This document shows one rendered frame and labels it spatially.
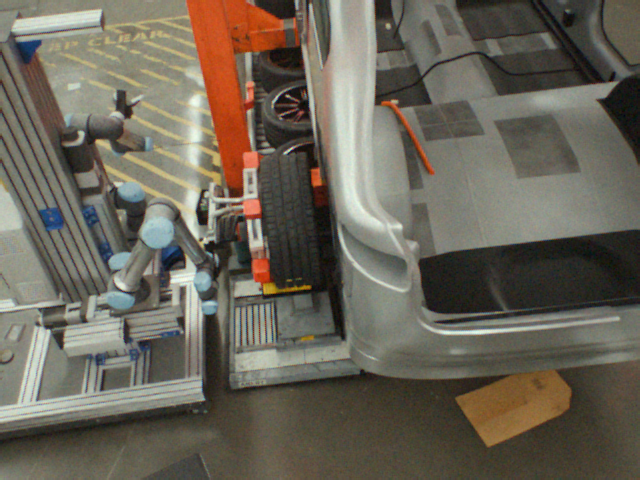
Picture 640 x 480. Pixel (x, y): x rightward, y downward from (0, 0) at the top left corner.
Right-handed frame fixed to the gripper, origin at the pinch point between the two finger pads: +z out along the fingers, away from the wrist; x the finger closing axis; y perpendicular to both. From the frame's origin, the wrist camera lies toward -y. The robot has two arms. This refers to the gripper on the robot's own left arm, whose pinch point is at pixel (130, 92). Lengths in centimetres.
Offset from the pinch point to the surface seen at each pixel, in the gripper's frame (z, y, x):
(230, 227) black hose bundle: -79, 12, 71
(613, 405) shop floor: -94, 88, 268
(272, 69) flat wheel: 151, 66, 51
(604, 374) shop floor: -75, 88, 267
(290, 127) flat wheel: 75, 63, 77
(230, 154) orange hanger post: -17, 20, 57
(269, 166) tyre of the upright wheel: -54, -6, 85
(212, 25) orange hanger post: -16, -52, 51
